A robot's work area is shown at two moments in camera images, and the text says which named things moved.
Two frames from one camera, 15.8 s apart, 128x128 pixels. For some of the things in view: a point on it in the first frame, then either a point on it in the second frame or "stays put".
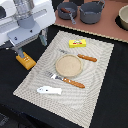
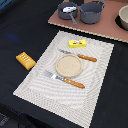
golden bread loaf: (26, 61) stays put
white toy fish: (49, 90) -> (68, 9)
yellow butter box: (74, 43) stays put
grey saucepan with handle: (67, 11) stays put
